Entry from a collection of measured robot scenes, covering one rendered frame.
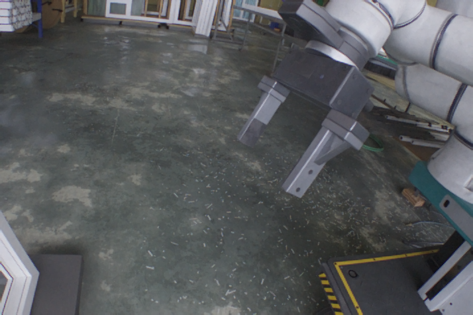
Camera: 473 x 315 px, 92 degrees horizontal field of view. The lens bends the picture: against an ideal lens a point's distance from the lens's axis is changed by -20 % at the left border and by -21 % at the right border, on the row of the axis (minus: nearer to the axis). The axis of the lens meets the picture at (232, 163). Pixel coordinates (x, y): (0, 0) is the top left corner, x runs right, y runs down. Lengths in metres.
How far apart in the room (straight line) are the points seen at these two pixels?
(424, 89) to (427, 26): 0.30
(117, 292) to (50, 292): 0.23
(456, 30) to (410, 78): 0.32
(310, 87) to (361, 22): 0.10
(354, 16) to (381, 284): 0.82
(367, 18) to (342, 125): 0.13
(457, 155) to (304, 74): 0.48
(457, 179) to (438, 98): 0.19
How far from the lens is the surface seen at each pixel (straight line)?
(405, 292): 1.03
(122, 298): 1.09
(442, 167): 0.74
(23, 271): 1.07
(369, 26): 0.35
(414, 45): 0.46
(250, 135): 0.41
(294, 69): 0.37
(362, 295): 0.92
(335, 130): 0.29
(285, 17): 0.34
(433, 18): 0.47
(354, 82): 0.31
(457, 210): 0.72
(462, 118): 0.73
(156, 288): 1.11
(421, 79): 0.74
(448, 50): 0.45
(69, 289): 1.07
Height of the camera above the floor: 0.95
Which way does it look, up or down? 32 degrees down
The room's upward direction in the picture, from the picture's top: 14 degrees clockwise
